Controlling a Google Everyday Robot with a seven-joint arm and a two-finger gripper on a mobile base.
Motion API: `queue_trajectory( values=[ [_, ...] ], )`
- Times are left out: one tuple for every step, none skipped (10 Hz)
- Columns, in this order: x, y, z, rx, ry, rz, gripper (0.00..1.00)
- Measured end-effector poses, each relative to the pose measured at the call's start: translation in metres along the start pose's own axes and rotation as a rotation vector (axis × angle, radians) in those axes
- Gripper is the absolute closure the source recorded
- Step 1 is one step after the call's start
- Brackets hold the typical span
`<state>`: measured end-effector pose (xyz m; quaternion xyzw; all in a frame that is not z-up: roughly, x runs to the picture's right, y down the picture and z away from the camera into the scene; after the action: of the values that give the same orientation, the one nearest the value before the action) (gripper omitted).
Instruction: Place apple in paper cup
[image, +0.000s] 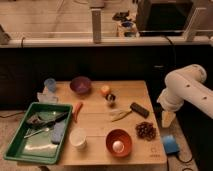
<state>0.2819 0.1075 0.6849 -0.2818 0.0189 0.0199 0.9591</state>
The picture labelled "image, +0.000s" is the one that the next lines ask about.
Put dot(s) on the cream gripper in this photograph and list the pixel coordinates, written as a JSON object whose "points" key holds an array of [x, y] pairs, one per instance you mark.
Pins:
{"points": [[167, 118]]}

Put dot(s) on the small metal cup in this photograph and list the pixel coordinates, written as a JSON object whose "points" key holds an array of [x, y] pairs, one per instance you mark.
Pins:
{"points": [[110, 98]]}

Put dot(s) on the orange apple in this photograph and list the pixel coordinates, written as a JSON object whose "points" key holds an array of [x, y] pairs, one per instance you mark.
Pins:
{"points": [[105, 90]]}

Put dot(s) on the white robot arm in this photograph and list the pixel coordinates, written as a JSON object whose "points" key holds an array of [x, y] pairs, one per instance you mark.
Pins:
{"points": [[185, 84]]}

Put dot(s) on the white paper cup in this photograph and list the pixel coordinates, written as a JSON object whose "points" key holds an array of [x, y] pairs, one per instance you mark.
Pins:
{"points": [[77, 138]]}

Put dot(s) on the blue plastic cup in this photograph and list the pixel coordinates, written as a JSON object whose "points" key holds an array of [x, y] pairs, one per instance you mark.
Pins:
{"points": [[50, 84]]}

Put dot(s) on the bunch of dark grapes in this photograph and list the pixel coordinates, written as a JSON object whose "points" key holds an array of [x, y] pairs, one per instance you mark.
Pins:
{"points": [[145, 130]]}

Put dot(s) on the black rectangular block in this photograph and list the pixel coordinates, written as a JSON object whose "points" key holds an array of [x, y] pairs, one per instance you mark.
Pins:
{"points": [[139, 109]]}

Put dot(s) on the wooden board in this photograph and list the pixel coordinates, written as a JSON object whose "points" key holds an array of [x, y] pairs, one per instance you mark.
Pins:
{"points": [[95, 119]]}

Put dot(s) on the orange bowl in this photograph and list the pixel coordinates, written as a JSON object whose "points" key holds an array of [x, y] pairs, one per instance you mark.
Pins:
{"points": [[119, 135]]}

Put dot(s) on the white egg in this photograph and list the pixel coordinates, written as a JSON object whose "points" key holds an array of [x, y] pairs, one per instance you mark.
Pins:
{"points": [[118, 146]]}

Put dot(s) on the orange carrot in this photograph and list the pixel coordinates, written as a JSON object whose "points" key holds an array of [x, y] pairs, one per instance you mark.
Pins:
{"points": [[76, 110]]}

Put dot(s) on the purple bowl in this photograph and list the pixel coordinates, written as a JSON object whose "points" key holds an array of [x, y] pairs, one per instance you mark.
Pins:
{"points": [[80, 85]]}

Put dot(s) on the black monitor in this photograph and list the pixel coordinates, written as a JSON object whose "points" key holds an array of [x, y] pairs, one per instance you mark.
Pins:
{"points": [[162, 17]]}

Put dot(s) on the blue sponge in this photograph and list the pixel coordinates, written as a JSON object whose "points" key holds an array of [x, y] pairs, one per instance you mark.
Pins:
{"points": [[57, 132]]}

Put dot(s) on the clear plastic bag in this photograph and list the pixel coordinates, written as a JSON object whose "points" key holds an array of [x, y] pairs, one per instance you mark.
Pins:
{"points": [[47, 98]]}

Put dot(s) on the green plastic tray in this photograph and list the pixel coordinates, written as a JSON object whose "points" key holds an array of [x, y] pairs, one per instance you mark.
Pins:
{"points": [[40, 135]]}

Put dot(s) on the black spatula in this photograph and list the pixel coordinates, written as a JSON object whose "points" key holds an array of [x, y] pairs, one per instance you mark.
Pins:
{"points": [[37, 122]]}

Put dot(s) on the silver utensil in tray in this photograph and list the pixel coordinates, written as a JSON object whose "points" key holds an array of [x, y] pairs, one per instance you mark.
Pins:
{"points": [[36, 132]]}

